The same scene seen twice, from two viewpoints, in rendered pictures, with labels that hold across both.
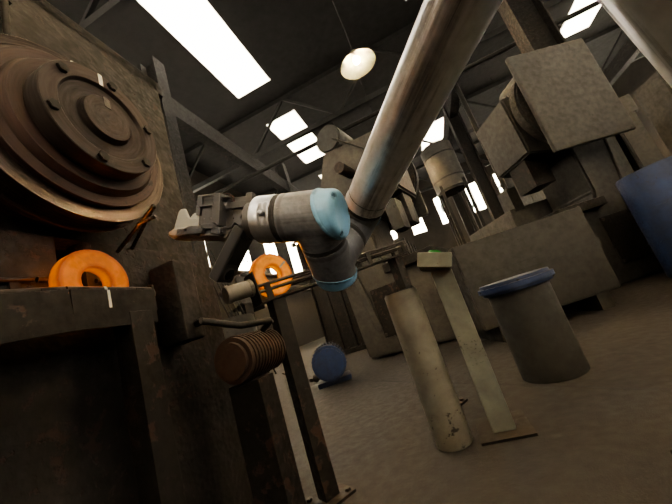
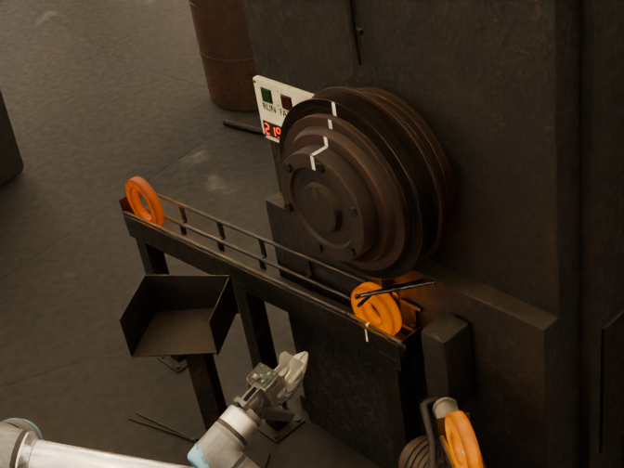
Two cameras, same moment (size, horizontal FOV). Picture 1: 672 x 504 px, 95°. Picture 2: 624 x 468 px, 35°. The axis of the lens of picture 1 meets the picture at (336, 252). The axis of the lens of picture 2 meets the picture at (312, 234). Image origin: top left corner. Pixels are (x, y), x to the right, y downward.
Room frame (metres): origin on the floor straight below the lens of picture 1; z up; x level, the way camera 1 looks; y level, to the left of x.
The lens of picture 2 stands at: (1.79, -1.12, 2.32)
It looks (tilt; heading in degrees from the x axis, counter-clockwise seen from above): 33 degrees down; 128
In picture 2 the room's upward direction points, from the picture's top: 10 degrees counter-clockwise
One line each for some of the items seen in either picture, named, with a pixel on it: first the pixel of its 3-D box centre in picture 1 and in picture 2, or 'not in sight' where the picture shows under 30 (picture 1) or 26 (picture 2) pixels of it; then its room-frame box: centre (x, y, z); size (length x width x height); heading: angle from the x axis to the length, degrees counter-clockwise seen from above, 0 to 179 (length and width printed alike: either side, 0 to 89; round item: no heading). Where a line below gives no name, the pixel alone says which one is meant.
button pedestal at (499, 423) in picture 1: (465, 334); not in sight; (1.13, -0.34, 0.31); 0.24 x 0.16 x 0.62; 165
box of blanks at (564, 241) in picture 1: (509, 278); not in sight; (2.70, -1.33, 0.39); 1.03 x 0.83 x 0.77; 90
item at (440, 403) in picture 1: (425, 362); not in sight; (1.13, -0.17, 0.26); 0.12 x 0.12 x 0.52
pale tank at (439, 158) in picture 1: (463, 215); not in sight; (8.61, -3.80, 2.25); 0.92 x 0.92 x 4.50
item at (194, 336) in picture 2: not in sight; (201, 392); (0.10, 0.42, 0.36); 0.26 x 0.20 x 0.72; 20
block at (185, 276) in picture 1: (176, 303); (449, 362); (0.90, 0.50, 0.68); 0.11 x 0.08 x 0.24; 75
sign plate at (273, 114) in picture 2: not in sight; (292, 118); (0.36, 0.74, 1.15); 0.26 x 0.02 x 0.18; 165
